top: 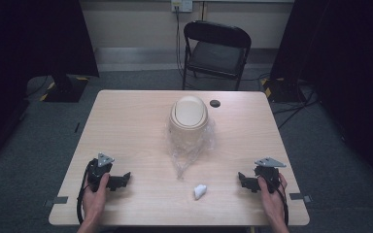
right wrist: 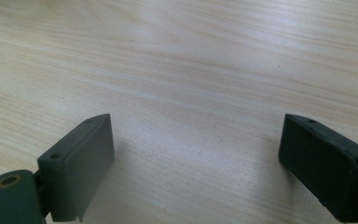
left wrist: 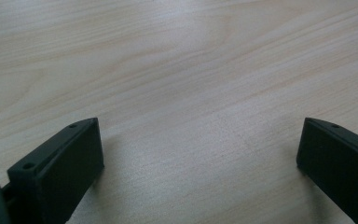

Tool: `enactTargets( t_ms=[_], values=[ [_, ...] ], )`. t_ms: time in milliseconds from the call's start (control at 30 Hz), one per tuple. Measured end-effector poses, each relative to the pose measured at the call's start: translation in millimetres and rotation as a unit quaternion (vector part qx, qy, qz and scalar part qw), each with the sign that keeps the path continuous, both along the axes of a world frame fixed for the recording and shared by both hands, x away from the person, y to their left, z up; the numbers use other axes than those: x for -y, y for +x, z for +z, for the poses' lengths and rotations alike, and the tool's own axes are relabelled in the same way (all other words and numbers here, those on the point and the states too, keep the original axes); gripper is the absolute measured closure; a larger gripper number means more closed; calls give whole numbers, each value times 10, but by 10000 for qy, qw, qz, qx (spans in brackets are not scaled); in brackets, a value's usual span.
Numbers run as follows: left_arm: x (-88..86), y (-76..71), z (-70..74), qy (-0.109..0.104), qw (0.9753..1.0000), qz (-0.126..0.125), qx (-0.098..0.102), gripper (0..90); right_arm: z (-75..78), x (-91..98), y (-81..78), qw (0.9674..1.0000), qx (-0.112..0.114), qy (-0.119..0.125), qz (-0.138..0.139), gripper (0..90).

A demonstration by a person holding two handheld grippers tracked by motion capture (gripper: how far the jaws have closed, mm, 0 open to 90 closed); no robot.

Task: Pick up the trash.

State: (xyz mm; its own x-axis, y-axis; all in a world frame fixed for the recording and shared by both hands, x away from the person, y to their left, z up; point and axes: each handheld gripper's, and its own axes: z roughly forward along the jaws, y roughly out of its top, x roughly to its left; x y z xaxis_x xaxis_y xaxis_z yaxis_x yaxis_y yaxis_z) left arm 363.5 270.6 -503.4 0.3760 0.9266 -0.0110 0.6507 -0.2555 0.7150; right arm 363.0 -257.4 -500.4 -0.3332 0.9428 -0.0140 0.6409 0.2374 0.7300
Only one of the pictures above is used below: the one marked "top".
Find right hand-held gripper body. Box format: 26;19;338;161
254;156;288;195

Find white crumpled tissue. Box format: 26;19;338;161
193;183;208;201

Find beige swing-lid bin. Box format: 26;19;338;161
168;94;210;148

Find person's left hand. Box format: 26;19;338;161
82;172;111;225

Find white wall socket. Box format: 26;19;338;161
170;0;194;14

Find person's right hand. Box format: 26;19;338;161
257;172;289;225

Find grey tape strip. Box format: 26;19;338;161
288;192;313;204
43;195;69;208

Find black stand base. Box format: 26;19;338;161
260;77;306;104
40;71;89;104

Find clear plastic bag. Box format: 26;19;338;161
164;116;217;181

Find black floor cables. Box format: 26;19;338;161
271;79;321;130

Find black wall socket cable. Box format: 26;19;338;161
173;5;187;79

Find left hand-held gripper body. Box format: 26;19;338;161
85;152;116;192

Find hand-held gripper black cable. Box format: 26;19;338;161
76;160;95;225
273;176;289;227

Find black curtain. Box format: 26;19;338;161
0;0;100;170
269;0;373;192

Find black folding chair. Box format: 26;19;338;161
181;19;253;92

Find right hand-held gripper black cable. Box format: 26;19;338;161
273;176;289;227

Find left hand-held gripper black cable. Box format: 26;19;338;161
76;160;95;225

